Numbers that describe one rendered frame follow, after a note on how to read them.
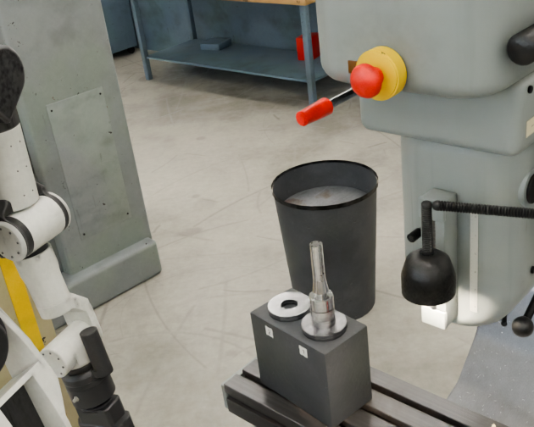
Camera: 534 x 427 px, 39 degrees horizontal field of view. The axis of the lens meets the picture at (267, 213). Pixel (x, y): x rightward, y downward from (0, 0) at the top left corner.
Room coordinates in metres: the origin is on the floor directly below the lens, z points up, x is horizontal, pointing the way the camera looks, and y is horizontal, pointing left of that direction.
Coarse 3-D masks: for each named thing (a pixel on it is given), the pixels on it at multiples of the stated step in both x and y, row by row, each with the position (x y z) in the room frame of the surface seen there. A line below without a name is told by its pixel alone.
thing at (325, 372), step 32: (256, 320) 1.28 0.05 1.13; (288, 320) 1.24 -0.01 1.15; (352, 320) 1.21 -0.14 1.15; (256, 352) 1.29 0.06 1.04; (288, 352) 1.20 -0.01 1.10; (320, 352) 1.13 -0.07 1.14; (352, 352) 1.16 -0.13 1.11; (288, 384) 1.21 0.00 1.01; (320, 384) 1.13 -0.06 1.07; (352, 384) 1.16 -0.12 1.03; (320, 416) 1.14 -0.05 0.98
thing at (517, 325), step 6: (528, 306) 0.86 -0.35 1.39; (528, 312) 0.85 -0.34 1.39; (516, 318) 0.84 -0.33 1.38; (522, 318) 0.84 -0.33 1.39; (528, 318) 0.84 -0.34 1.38; (516, 324) 0.83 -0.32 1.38; (522, 324) 0.83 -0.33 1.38; (528, 324) 0.83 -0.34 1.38; (516, 330) 0.83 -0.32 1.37; (522, 330) 0.82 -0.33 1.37; (528, 330) 0.82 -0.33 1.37; (522, 336) 0.82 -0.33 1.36
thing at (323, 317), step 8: (312, 304) 1.19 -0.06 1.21; (328, 304) 1.18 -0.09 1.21; (312, 312) 1.19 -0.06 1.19; (320, 312) 1.18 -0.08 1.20; (328, 312) 1.18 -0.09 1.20; (312, 320) 1.20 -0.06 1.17; (320, 320) 1.18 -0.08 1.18; (328, 320) 1.18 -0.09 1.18; (320, 328) 1.18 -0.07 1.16; (328, 328) 1.18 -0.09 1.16
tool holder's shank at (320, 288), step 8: (312, 248) 1.19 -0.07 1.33; (320, 248) 1.20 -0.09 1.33; (312, 256) 1.19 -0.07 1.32; (320, 256) 1.20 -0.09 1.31; (312, 264) 1.20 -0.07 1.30; (320, 264) 1.19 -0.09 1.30; (312, 272) 1.20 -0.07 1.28; (320, 272) 1.19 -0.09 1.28; (320, 280) 1.19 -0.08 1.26; (320, 288) 1.19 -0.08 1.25; (328, 288) 1.20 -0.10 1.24; (320, 296) 1.19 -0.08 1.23
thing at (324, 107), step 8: (352, 88) 0.96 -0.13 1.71; (336, 96) 0.94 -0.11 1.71; (344, 96) 0.94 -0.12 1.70; (352, 96) 0.95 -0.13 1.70; (312, 104) 0.90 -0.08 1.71; (320, 104) 0.90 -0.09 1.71; (328, 104) 0.91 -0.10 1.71; (336, 104) 0.92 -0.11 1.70; (304, 112) 0.88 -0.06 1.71; (312, 112) 0.89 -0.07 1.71; (320, 112) 0.89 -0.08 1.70; (328, 112) 0.90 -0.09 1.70; (304, 120) 0.88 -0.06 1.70; (312, 120) 0.88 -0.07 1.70
